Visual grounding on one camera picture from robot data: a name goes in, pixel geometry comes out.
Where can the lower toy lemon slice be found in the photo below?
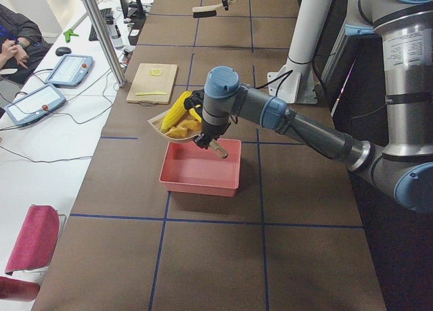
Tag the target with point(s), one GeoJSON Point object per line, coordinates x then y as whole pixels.
{"type": "Point", "coordinates": [155, 72]}

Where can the clear water bottle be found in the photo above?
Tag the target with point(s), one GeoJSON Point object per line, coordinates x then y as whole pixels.
{"type": "Point", "coordinates": [114, 32]}

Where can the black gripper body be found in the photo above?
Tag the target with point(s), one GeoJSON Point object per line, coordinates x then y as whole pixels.
{"type": "Point", "coordinates": [210, 132]}

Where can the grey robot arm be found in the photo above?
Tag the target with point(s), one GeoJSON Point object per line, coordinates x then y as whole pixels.
{"type": "Point", "coordinates": [366, 104]}

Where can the white handled black brush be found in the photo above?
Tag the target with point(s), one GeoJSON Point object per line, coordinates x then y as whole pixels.
{"type": "Point", "coordinates": [210, 10]}

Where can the wooden cutting board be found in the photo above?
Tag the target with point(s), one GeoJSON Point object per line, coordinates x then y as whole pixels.
{"type": "Point", "coordinates": [143, 82]}

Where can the black monitor stand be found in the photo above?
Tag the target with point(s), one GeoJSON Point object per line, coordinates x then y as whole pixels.
{"type": "Point", "coordinates": [132, 9]}

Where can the teach pendant tablet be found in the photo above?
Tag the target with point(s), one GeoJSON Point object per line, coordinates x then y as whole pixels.
{"type": "Point", "coordinates": [35, 105]}
{"type": "Point", "coordinates": [70, 71]}

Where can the aluminium frame post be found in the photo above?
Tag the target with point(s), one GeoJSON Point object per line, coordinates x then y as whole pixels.
{"type": "Point", "coordinates": [99, 25]}

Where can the seated person dark jacket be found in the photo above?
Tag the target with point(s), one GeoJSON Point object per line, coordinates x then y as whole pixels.
{"type": "Point", "coordinates": [22, 45]}

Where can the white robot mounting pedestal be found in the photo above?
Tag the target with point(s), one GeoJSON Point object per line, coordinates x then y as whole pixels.
{"type": "Point", "coordinates": [294, 82]}

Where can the near teach pendant tablet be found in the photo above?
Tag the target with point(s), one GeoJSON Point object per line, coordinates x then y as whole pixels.
{"type": "Point", "coordinates": [35, 105]}

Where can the yellow toy potato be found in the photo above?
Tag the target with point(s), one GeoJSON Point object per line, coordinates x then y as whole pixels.
{"type": "Point", "coordinates": [195, 115]}

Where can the far teach pendant tablet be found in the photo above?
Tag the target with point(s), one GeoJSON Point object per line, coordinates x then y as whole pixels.
{"type": "Point", "coordinates": [70, 71]}

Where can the pink plastic bin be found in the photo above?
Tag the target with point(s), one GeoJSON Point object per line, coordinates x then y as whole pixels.
{"type": "Point", "coordinates": [189, 169]}

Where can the red fabric chair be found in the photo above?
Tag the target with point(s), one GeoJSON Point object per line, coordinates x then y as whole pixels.
{"type": "Point", "coordinates": [32, 252]}

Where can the beige plastic dustpan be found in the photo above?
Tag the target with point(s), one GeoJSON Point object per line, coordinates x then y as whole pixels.
{"type": "Point", "coordinates": [156, 123]}

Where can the black computer mouse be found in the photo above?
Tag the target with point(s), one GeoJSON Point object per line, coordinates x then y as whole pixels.
{"type": "Point", "coordinates": [60, 51]}

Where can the yellow toy corn cob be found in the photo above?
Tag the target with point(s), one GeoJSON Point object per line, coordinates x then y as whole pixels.
{"type": "Point", "coordinates": [175, 113]}

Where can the green plastic clamp tool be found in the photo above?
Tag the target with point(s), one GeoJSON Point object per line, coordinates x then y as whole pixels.
{"type": "Point", "coordinates": [69, 34]}

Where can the yellow plastic toy knife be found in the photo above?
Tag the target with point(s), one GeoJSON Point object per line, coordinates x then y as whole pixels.
{"type": "Point", "coordinates": [144, 93]}

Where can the tan toy ginger root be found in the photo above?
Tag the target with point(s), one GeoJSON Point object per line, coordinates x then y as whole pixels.
{"type": "Point", "coordinates": [181, 130]}

